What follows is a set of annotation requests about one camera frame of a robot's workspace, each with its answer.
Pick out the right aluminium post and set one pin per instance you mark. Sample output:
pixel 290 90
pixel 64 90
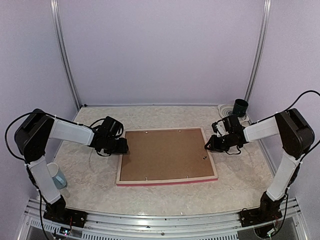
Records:
pixel 259 49

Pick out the front aluminium rail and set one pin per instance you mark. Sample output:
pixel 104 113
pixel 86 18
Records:
pixel 111 226

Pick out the left aluminium post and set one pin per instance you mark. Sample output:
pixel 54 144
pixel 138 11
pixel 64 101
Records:
pixel 57 23

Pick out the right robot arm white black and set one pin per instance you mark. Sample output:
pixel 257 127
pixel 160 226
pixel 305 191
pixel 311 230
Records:
pixel 295 138

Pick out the wooden picture frame pink edge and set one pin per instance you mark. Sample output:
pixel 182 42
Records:
pixel 165 183

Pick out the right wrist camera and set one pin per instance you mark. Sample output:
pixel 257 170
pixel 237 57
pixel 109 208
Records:
pixel 218 129

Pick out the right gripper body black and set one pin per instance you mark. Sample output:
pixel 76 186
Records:
pixel 223 145

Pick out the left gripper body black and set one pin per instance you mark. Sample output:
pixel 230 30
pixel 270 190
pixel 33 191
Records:
pixel 114 148

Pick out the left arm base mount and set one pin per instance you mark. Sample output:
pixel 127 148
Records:
pixel 59 213

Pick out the aluminium post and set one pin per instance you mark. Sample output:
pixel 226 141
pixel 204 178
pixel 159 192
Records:
pixel 259 49
pixel 57 23

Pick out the dark green cup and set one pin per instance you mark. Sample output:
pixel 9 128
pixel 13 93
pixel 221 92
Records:
pixel 240 107

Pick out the white round coaster plate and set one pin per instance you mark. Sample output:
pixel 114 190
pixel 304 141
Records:
pixel 226 110

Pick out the brown backing board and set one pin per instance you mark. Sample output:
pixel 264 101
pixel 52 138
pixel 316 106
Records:
pixel 165 155

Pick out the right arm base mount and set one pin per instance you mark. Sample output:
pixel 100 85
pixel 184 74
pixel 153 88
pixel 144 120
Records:
pixel 260 215

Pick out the light blue mug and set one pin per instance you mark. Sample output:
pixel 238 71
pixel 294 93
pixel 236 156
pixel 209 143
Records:
pixel 57 176

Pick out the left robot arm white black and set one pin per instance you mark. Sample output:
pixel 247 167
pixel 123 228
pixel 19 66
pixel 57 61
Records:
pixel 39 127

